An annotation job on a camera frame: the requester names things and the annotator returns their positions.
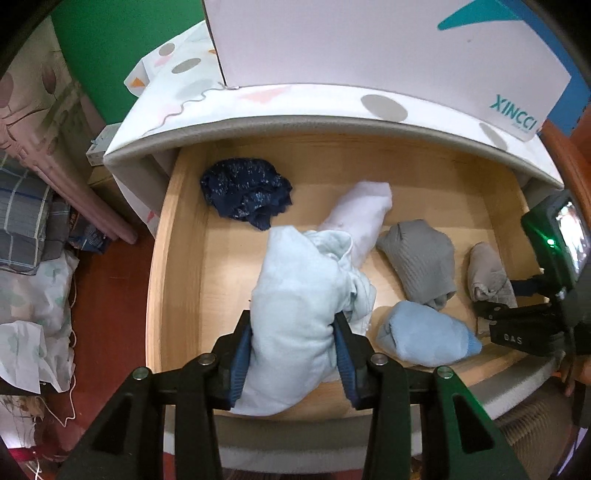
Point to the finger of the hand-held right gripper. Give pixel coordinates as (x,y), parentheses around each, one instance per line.
(521,332)
(526,286)

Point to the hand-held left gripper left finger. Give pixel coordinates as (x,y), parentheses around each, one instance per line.
(240,364)

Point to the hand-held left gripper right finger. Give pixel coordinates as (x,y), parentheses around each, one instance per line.
(346,369)

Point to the beige grey underwear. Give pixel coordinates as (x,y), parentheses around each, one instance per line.
(489,272)

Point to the pale blue underwear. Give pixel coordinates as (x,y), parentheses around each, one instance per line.
(291,314)

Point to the wooden drawer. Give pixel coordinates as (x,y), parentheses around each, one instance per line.
(221,286)

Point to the light blue underwear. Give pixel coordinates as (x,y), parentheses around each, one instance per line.
(420,332)

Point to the grey ribbed underwear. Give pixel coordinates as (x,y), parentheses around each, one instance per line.
(420,258)

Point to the white underwear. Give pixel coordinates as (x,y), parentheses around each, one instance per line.
(360,217)

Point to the navy blue patterned underwear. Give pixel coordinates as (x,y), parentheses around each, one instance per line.
(240,189)

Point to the person's right hand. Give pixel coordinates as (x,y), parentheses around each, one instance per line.
(569,381)

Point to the beige ribbed cloth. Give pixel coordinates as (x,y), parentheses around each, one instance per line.
(531,415)

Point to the blue foam mat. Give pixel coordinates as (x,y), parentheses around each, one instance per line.
(579,106)

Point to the blue plastic packet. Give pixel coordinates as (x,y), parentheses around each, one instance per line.
(87,237)

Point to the white floral bedding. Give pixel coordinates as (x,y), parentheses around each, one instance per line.
(41,286)

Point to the small light blue box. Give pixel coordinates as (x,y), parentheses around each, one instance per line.
(99,147)

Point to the patterned white table cover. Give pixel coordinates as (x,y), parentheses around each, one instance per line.
(194,106)

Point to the grey plaid quilt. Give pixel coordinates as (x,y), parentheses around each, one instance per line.
(23,207)

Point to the white shoe box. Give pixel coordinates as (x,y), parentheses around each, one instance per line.
(369,46)

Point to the floral pink curtain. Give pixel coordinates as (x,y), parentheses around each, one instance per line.
(60,138)

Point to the green foam mat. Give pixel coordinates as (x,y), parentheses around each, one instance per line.
(115,55)

